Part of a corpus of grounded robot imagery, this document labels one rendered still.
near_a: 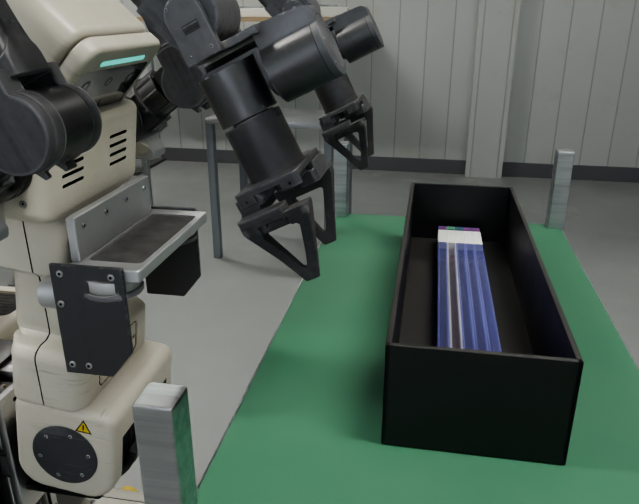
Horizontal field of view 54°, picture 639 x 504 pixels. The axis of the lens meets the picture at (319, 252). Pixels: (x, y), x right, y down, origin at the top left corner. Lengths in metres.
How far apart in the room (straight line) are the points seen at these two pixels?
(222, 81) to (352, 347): 0.38
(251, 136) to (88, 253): 0.37
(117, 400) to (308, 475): 0.46
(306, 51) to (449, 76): 4.89
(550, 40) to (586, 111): 0.64
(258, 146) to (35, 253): 0.45
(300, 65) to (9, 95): 0.27
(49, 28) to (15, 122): 0.19
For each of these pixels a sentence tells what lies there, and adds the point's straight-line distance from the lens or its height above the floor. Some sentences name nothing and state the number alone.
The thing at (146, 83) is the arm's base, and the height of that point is 1.23.
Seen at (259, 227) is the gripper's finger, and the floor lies 1.17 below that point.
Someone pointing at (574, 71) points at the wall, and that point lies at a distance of 5.52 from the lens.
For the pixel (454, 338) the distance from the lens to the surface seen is 0.73.
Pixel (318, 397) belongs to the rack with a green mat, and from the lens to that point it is 0.70.
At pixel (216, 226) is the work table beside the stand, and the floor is 0.20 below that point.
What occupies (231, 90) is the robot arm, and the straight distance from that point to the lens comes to 0.57.
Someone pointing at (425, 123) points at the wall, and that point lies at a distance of 5.48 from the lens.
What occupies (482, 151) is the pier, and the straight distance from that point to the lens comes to 5.44.
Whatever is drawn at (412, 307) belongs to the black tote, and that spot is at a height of 0.96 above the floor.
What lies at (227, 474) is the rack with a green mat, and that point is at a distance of 0.61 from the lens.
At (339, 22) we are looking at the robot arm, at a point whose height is 1.33.
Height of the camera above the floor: 1.35
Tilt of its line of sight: 22 degrees down
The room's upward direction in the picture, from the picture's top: straight up
